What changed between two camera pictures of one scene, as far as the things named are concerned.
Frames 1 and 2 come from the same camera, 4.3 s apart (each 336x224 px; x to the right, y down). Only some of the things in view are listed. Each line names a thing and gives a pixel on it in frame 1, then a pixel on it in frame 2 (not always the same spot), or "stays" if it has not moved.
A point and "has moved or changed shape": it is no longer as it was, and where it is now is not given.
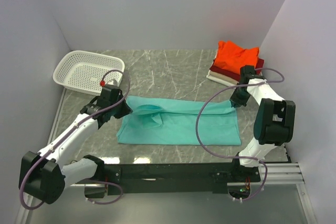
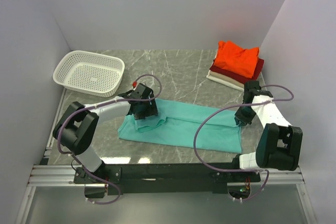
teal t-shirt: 172,121 has moved or changed shape
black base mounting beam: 177,178 stays
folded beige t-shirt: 223,77 stays
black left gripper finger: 119,113 to 140,116
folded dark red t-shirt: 259,67 stays
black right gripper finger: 235,99 to 237,118
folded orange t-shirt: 232,56 stays
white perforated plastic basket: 83,71 stays
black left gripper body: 113,109 to 145,108
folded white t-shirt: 219,81 stays
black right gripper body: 245,94 to 246,114
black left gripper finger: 124,108 to 154,110
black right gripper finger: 240,101 to 243,123
